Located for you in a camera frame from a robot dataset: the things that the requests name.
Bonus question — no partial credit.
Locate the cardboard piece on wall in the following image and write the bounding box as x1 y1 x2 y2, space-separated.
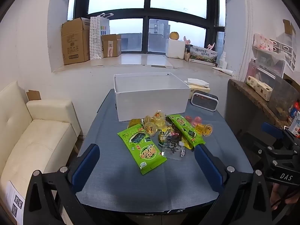
282 19 296 36

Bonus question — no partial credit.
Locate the narrow green snack packet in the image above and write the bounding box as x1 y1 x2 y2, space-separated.
168 114 206 149

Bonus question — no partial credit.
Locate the person's right hand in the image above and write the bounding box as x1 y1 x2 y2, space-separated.
269 183 300 210

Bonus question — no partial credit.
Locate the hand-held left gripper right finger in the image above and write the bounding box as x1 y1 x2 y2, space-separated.
194 144 273 225

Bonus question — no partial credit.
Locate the pink clear storage box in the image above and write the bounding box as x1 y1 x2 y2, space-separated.
246 60 285 85

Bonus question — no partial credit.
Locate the black alarm clock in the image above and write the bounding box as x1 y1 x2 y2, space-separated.
190 90 219 112

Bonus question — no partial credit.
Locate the large green snack packet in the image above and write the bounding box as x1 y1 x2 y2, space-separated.
117 125 167 176

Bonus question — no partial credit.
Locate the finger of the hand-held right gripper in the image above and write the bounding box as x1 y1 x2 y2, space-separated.
261 122 300 146
242 133 298 169

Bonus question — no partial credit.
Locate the landscape printed carton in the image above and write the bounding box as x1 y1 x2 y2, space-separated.
189 45 218 66

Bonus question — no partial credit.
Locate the white drawer organizer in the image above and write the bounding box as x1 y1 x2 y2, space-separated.
254 39 297 71

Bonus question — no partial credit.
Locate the printed paper sheet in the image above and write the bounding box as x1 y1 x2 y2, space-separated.
5 180 25 224

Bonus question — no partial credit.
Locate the brown cardboard scrap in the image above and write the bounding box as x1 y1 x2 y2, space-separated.
26 89 41 101

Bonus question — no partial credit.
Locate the blue grey tablecloth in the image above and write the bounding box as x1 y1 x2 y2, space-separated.
76 89 255 216

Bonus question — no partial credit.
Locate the white tube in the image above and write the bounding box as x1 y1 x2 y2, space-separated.
212 67 233 75

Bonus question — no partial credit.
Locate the dark wooden side table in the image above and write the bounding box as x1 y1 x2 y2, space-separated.
225 78 291 146

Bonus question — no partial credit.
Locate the white spray bottle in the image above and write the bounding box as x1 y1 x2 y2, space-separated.
218 52 227 68

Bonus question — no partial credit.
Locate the yellow tissue pack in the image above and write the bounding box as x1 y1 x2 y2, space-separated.
187 78 211 94

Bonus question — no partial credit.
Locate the clear black snack packet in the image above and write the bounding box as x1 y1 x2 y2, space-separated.
157 131 187 160

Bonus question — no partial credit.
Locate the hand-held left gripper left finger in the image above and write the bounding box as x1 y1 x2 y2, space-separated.
23 144 101 225

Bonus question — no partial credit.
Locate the polka-dot paper bag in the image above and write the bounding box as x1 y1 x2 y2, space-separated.
89 13 114 61

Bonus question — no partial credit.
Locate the clear plastic container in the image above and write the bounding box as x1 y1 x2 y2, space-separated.
268 74 300 120

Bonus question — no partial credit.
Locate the pink floral pack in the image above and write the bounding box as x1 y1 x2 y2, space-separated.
253 33 275 51

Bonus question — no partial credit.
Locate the white blue milk carton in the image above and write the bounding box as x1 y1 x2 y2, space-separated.
287 111 300 137

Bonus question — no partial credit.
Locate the white cardboard box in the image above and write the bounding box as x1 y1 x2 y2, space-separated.
114 72 191 122

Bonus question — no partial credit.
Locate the printed tissue box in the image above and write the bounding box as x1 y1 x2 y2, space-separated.
245 75 273 101

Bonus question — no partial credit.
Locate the black window frame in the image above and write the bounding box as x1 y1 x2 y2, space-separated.
67 0 227 55

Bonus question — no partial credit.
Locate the white foam box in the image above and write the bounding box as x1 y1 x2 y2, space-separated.
166 39 186 59

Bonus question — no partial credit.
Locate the large brown cardboard box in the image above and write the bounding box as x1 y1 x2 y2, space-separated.
61 17 91 65

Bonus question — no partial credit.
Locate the red blue carton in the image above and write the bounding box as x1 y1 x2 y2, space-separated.
289 100 300 118

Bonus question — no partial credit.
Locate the cream leather sofa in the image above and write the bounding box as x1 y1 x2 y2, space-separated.
0 81 81 225

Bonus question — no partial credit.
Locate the small brown cardboard box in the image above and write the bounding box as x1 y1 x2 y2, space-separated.
101 34 122 58

